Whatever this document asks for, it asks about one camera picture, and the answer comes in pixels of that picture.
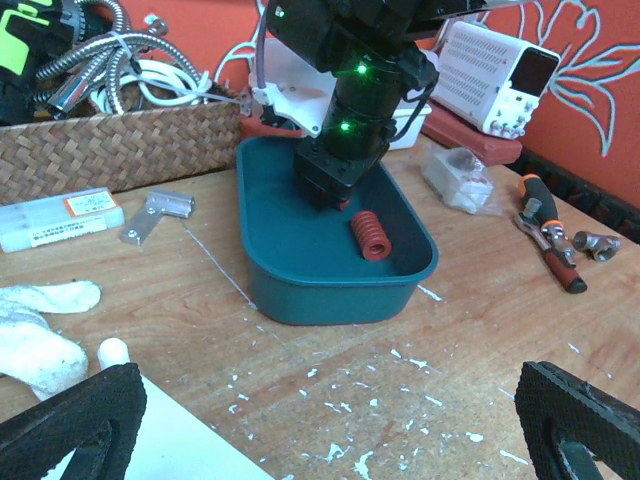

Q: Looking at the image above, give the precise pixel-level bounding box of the small labelled parts box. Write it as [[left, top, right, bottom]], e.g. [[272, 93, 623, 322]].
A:
[[1, 187, 125, 253]]

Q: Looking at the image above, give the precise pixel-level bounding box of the metal angle bracket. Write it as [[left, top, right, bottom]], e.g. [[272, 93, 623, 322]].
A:
[[119, 187, 195, 246]]

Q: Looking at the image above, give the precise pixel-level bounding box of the orange handled ratchet screwdriver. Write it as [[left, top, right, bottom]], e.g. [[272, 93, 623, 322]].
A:
[[514, 174, 588, 294]]

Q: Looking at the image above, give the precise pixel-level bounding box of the teal plastic tray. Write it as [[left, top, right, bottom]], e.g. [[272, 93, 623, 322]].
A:
[[236, 136, 439, 326]]

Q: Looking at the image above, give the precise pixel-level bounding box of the flexible metal hose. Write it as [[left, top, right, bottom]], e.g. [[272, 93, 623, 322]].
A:
[[34, 0, 211, 114]]

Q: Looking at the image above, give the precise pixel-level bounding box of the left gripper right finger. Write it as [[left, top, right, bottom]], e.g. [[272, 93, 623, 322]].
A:
[[515, 361, 639, 479]]

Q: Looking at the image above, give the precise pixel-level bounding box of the white work glove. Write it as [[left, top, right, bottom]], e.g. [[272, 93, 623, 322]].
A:
[[1, 280, 101, 401]]

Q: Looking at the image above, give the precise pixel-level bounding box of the white peg base plate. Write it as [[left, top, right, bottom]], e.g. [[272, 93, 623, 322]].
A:
[[97, 337, 276, 480]]

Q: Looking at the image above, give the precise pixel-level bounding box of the metal pipe fitting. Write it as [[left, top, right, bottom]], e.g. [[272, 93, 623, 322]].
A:
[[573, 230, 621, 262]]

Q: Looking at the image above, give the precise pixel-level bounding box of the woven wicker basket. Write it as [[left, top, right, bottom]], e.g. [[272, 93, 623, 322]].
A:
[[1, 93, 248, 205]]

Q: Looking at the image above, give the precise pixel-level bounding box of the red flat case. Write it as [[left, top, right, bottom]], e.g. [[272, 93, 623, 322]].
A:
[[421, 102, 522, 166]]

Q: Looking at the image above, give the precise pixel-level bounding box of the white bench power supply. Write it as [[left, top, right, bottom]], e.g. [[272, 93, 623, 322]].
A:
[[431, 21, 560, 139]]

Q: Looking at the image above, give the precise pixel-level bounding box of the red spring right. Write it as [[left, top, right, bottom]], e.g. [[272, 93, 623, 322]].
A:
[[350, 211, 392, 262]]

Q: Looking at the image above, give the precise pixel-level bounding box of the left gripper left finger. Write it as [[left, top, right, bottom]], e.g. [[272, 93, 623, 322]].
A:
[[1, 363, 147, 479]]

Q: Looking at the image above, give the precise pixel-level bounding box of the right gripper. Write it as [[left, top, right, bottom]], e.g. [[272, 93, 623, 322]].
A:
[[293, 142, 385, 209]]

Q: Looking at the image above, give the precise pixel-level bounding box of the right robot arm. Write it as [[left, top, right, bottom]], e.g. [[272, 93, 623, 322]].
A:
[[262, 0, 508, 208]]

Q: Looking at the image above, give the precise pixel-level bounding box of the green black cordless drill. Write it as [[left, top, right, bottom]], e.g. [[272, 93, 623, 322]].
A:
[[1, 1, 112, 127]]

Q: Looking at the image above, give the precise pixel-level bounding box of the white coiled cable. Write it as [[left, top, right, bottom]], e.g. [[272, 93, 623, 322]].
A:
[[89, 14, 241, 114]]

